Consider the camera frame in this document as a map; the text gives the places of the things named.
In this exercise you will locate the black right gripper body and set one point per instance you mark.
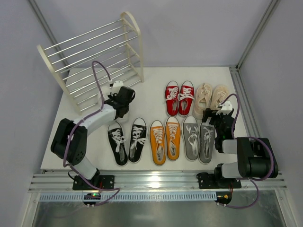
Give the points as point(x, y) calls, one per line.
point(218, 117)

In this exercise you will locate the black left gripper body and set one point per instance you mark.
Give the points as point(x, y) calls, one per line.
point(113, 101)

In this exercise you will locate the black canvas sneaker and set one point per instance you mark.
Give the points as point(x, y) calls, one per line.
point(137, 140)
point(117, 143)

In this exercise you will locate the white sneaker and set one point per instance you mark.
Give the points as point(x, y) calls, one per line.
point(124, 119)
point(106, 91)

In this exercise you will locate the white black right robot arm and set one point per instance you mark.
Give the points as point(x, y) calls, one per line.
point(255, 158)

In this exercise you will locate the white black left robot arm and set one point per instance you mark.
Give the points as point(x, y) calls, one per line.
point(70, 140)

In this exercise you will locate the cream metal shoe shelf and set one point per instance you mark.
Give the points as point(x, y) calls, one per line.
point(111, 51)

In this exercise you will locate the grey right canvas sneaker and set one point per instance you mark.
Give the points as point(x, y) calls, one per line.
point(207, 137)

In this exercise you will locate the grey canvas sneaker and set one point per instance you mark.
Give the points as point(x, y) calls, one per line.
point(207, 137)
point(191, 138)

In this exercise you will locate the beige left lace sneaker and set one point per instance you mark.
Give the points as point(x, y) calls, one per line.
point(202, 100)

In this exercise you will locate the beige lace sneaker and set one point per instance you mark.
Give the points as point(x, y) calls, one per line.
point(220, 93)
point(202, 100)

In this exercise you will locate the beige right lace sneaker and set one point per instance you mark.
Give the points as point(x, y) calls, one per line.
point(220, 93)

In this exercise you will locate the grey left canvas sneaker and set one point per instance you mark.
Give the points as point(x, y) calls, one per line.
point(191, 138)

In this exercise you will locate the red right canvas sneaker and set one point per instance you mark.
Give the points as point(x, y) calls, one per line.
point(185, 98)

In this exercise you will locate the red canvas sneaker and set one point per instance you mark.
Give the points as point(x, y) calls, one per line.
point(185, 98)
point(171, 93)

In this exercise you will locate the orange right canvas sneaker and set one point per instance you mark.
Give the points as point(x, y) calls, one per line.
point(173, 136)

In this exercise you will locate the orange canvas sneaker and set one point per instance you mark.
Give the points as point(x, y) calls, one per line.
point(157, 137)
point(173, 136)

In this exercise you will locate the red left canvas sneaker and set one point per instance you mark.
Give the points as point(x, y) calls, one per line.
point(171, 93)

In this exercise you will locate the orange left canvas sneaker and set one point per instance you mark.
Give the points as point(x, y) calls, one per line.
point(157, 137)

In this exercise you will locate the right controller board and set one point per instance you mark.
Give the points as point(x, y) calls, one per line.
point(223, 197)

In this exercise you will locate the controller board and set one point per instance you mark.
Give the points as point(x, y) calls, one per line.
point(91, 199)
point(223, 197)

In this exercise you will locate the left controller board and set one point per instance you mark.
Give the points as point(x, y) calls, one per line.
point(91, 199)

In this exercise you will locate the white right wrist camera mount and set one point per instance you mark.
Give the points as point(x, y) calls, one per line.
point(225, 108)

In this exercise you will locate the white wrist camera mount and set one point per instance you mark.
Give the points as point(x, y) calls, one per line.
point(225, 108)
point(114, 86)

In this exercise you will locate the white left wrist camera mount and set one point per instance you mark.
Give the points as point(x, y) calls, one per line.
point(114, 86)

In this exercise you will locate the aluminium right side rail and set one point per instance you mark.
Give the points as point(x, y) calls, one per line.
point(245, 107)

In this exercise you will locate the aluminium rail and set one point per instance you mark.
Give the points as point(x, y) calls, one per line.
point(245, 107)
point(59, 181)

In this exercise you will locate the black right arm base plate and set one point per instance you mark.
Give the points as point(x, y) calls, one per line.
point(213, 181)

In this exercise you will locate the aluminium front rail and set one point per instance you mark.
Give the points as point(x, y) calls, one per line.
point(59, 181)

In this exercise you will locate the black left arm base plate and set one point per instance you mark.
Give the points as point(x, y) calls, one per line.
point(106, 182)

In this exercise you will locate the grey slotted cable duct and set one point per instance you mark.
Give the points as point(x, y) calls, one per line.
point(131, 196)

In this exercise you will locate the aluminium right corner post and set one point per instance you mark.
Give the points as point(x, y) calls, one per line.
point(273, 4)

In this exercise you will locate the aluminium corner post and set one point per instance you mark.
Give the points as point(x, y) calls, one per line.
point(46, 28)
point(273, 4)

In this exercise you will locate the aluminium left corner post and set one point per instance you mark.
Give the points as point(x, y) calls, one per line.
point(46, 28)

